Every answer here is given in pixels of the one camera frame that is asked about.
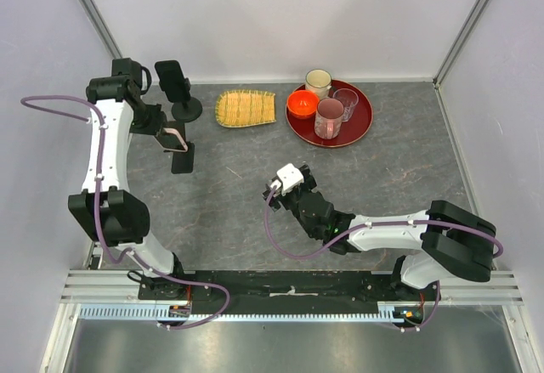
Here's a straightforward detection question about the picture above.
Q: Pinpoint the pink-cased smartphone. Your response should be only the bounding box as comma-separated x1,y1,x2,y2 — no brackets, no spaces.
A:
155,127,189,153

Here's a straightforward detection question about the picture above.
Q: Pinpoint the black smartphone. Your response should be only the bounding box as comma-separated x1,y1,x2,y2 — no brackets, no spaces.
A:
155,60,190,103

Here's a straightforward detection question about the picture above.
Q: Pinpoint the black round-base phone stand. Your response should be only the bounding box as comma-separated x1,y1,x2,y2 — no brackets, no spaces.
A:
171,95,203,122

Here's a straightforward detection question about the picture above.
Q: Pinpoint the black folding phone stand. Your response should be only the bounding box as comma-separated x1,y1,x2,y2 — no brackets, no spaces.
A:
166,121,195,174

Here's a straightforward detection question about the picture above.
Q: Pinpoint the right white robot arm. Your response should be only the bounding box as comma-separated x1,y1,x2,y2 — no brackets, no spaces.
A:
263,163,504,300

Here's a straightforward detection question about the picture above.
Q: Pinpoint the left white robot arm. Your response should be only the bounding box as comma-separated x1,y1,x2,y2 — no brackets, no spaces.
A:
68,58,195,299

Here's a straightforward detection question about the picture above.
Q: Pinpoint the red oval lacquer tray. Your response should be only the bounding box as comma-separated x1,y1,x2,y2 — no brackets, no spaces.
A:
285,79,373,149

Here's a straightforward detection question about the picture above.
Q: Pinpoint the yellow woven bamboo mat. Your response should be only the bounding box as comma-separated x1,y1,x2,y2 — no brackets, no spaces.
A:
215,89,276,128

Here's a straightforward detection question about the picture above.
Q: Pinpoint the pink patterned mug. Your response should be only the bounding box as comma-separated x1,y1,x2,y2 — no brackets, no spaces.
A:
314,98,344,139

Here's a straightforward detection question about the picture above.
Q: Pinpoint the orange bowl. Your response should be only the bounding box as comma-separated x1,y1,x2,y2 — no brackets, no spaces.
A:
286,90,320,119

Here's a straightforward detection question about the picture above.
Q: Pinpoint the clear drinking glass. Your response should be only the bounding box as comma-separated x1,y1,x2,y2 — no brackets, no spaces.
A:
333,88,359,122

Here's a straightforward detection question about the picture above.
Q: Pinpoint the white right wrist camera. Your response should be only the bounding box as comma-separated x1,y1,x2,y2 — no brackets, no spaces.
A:
269,163,304,196

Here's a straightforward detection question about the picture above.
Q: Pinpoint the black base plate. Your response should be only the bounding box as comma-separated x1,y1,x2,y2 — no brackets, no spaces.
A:
128,270,436,315

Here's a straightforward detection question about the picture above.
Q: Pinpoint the slotted cable duct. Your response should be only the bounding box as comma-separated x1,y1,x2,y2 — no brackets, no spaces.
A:
78,303,405,324

